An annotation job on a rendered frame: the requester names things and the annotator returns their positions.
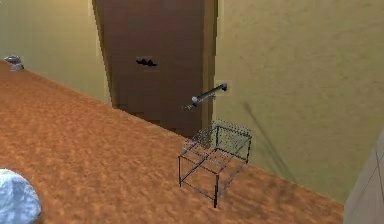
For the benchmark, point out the brown room door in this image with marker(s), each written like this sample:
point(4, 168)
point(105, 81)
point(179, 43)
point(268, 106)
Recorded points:
point(156, 36)

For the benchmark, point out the small grey metal object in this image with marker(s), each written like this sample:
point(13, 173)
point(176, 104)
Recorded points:
point(14, 62)

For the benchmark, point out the pale blue round cushion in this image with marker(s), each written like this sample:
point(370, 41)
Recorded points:
point(16, 200)

